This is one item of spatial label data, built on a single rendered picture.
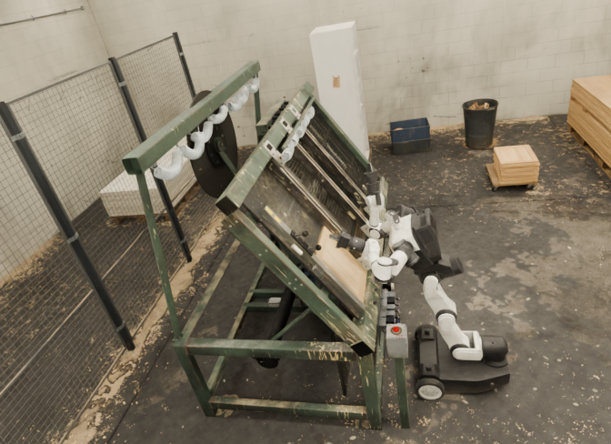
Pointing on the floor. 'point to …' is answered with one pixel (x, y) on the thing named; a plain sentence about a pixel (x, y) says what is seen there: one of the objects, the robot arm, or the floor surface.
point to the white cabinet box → (341, 79)
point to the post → (402, 392)
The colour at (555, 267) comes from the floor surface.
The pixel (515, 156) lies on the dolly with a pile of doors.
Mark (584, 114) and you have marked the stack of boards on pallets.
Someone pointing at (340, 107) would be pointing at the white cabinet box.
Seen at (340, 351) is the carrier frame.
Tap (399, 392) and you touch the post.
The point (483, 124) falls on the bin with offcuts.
